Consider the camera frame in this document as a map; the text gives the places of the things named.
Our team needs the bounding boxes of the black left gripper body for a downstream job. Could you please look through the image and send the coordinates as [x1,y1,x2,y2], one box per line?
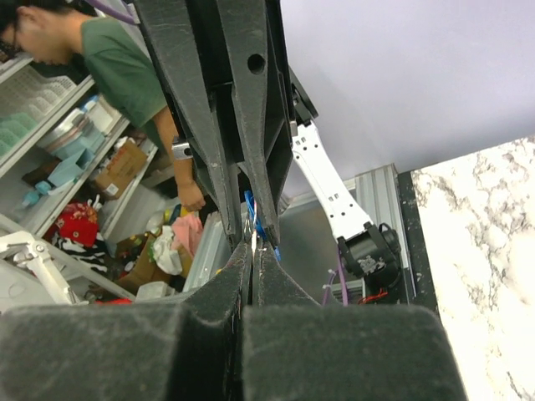
[166,1,316,209]

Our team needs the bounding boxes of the person in green shirt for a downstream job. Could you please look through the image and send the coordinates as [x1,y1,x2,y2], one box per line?
[1,1,206,211]

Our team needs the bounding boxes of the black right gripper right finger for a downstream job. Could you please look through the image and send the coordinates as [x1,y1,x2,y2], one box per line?
[242,241,467,400]

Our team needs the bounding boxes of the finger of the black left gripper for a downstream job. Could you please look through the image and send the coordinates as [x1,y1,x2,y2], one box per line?
[135,1,243,250]
[217,1,279,245]

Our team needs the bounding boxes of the storage shelf with boxes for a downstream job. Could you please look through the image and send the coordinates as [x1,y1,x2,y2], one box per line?
[1,56,157,239]

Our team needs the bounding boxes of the black table front rail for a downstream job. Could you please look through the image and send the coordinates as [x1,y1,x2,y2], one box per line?
[397,172,440,317]

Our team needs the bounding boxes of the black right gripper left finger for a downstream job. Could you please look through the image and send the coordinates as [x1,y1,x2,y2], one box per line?
[1,243,252,400]

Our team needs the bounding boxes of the white tripod stand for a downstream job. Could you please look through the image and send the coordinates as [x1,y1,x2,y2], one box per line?
[1,231,89,305]

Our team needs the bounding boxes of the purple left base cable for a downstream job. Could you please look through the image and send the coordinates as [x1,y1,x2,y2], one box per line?
[321,258,352,307]

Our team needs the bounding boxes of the blue plastic key tag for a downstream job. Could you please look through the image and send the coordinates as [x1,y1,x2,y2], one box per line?
[244,190,267,241]

